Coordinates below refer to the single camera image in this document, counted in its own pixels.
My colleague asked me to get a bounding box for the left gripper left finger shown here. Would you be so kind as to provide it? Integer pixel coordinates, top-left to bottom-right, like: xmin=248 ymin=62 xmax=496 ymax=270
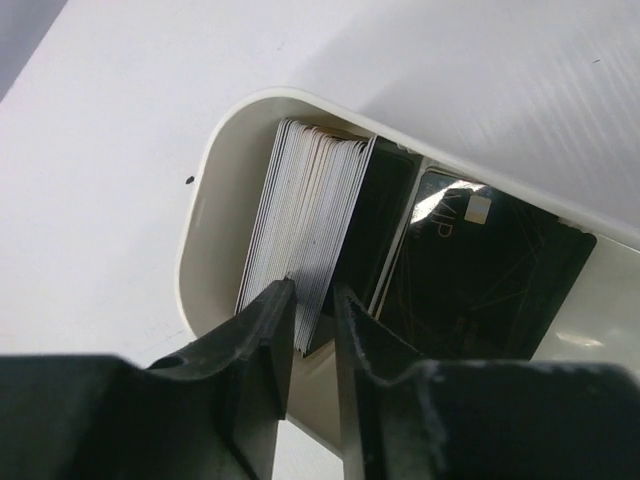
xmin=1 ymin=279 xmax=296 ymax=479

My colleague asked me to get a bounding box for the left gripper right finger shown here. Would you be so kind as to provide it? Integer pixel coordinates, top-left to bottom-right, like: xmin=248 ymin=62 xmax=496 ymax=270
xmin=334 ymin=284 xmax=639 ymax=479

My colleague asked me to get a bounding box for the black card in tray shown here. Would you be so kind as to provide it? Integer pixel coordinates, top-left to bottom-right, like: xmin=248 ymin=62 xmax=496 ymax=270
xmin=377 ymin=169 xmax=597 ymax=360

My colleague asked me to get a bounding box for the white oblong tray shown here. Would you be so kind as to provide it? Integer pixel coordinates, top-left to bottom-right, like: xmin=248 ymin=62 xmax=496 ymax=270
xmin=177 ymin=89 xmax=639 ymax=453

